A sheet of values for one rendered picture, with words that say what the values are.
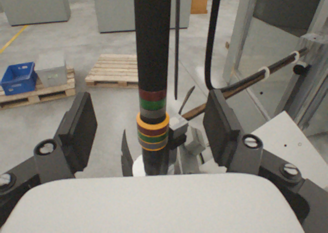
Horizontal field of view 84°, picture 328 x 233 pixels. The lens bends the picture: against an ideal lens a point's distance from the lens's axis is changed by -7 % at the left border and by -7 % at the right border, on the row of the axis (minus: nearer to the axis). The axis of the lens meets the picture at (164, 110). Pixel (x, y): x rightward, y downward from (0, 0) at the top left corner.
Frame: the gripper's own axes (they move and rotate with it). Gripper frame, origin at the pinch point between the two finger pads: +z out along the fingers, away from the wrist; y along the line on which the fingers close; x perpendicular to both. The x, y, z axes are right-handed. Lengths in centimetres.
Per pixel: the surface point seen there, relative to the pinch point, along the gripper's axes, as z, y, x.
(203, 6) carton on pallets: 807, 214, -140
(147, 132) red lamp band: 7.7, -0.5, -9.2
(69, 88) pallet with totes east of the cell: 242, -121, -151
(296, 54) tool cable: 36, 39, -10
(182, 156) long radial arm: 37, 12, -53
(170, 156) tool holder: 9.7, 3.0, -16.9
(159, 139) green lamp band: 7.6, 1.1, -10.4
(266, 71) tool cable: 26.2, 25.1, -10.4
